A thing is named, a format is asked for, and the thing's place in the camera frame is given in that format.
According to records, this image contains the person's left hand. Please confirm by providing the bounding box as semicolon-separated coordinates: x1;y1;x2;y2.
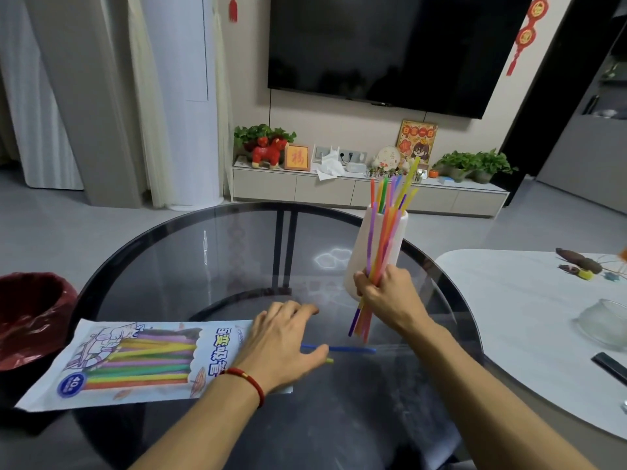
233;301;330;395

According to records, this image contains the person's right hand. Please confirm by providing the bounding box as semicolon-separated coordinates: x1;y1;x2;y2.
353;264;433;337

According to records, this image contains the bundle of colourful straws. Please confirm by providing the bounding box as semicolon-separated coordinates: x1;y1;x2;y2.
348;155;422;344

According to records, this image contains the person's left forearm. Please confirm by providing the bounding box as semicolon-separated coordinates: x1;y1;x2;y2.
129;373;263;470

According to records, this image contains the person's right forearm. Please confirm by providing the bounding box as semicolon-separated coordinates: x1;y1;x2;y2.
398;314;597;470

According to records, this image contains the white tall cup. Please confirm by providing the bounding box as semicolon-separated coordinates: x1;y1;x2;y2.
343;204;409;303

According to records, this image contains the blue single straw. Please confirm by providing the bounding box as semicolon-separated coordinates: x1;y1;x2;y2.
300;343;377;356

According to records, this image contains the round black glass table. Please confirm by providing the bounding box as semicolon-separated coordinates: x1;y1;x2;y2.
66;201;487;470

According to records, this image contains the white low media cabinet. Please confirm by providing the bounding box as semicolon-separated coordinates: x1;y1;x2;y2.
231;158;511;219

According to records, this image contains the white plastic bag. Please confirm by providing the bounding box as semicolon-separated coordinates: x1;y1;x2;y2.
315;146;347;182

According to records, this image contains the white printed straw packet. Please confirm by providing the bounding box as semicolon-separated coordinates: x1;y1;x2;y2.
15;318;295;413

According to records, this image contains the round white ornament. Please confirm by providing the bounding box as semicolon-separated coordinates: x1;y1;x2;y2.
370;145;406;175

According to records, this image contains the orange framed picture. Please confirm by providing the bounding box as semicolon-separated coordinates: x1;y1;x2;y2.
283;144;312;172

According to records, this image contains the cartoon poster board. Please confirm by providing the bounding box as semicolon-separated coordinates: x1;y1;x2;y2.
395;119;439;168

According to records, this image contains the red toy horse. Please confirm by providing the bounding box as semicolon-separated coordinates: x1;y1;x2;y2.
251;136;289;170

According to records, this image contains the white oval table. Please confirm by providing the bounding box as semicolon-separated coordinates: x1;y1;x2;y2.
433;248;627;442

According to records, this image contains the brown craft piece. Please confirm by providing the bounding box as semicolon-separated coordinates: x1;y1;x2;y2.
555;247;603;275

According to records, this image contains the bin with red bag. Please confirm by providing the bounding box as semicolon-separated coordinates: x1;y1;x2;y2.
0;272;79;373

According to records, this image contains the white standing air conditioner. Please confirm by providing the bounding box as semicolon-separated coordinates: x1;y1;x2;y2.
139;0;224;212

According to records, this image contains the clear glass bowl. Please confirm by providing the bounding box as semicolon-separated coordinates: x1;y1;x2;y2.
575;298;627;351

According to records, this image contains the black remote control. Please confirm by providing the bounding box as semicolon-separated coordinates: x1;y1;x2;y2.
591;352;627;387

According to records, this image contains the grey shelf cabinet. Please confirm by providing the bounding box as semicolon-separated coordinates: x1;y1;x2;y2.
536;24;627;214

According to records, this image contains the beige curtain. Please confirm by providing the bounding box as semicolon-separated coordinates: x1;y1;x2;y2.
22;0;144;209

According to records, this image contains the red hanging knot ornament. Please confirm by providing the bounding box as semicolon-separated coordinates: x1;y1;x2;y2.
506;0;550;77

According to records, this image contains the white sheer curtain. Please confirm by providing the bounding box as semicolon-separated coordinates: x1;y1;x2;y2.
0;0;85;191

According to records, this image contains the red string bracelet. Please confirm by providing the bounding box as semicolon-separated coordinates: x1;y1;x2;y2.
220;367;266;408

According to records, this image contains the grey wall socket panel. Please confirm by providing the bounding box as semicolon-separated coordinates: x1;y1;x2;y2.
313;145;368;165

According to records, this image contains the black wall television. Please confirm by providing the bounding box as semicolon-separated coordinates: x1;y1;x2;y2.
267;0;536;121

